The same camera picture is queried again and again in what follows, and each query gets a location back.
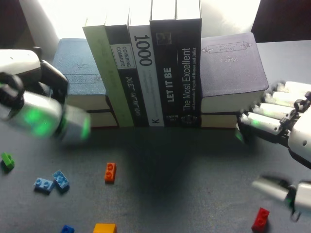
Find purple leather book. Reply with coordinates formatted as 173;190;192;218
200;33;269;114

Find light blue flat brick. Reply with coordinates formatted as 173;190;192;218
33;177;54;194

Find white 1000 book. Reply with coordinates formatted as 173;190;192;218
127;7;165;127

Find dark-edged book under purple book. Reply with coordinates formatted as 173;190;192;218
200;111;240;128

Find orange toy brick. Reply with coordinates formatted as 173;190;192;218
104;163;117;184

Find blue leather book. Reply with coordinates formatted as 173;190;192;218
52;37;110;111

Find green toy brick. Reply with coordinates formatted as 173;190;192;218
1;152;15;170

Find black Let It Be book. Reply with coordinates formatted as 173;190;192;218
149;0;182;127

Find black Most Excellent book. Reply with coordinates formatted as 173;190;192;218
176;0;203;127

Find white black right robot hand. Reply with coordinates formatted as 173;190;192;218
235;81;311;221

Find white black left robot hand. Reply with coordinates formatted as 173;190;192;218
0;46;92;145

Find yellow toy brick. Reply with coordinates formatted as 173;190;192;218
93;223;117;233

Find red toy brick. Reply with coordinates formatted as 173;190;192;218
251;207;270;231

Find green spine book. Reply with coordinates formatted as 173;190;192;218
82;17;135;127

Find black Covering Commute book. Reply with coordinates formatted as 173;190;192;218
104;9;149;127

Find light blue square brick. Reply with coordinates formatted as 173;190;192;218
52;169;70;192

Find dark background furniture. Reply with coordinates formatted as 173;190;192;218
251;0;311;43
0;0;34;48

